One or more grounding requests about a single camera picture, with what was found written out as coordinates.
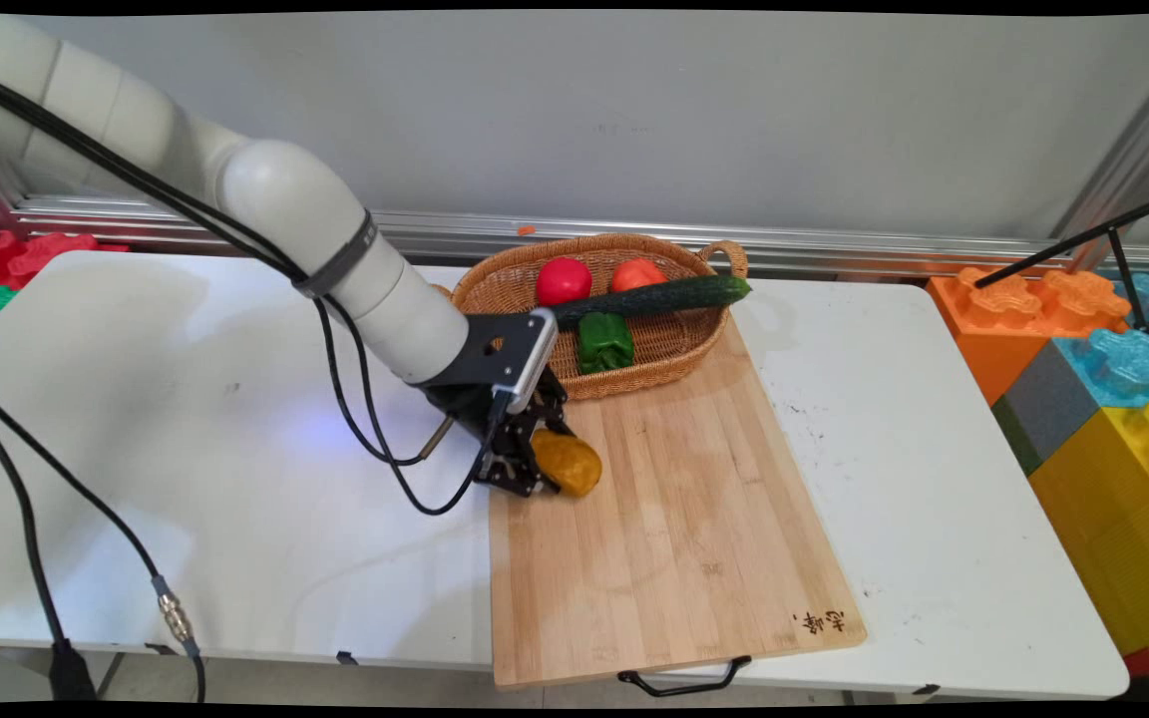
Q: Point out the dark green cucumber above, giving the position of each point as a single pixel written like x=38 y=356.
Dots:
x=664 y=296

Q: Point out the black tripod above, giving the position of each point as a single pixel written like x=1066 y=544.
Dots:
x=1083 y=239

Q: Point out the horizontal aluminium frame rail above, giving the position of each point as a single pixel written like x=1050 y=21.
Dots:
x=834 y=244

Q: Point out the small red foam block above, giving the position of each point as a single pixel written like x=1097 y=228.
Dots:
x=1143 y=663

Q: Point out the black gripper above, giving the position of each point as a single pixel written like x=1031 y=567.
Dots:
x=470 y=409

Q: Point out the orange foam block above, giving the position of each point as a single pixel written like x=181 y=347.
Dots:
x=993 y=329

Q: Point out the diagonal aluminium frame post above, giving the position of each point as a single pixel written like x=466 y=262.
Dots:
x=1133 y=150

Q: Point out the green bell pepper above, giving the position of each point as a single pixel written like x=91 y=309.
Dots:
x=603 y=343

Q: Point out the wooden cutting board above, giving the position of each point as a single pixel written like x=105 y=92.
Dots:
x=674 y=529

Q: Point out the red tomato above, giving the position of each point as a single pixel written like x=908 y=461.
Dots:
x=564 y=281

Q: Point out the woven wicker basket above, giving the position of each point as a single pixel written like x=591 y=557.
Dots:
x=654 y=339

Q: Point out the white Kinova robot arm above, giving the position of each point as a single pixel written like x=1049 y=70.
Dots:
x=265 y=199

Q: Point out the orange tomato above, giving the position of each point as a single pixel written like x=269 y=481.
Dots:
x=637 y=274

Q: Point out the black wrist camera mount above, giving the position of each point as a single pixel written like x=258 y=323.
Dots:
x=510 y=349

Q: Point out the yellow-brown potato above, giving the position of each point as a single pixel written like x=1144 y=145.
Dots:
x=570 y=464

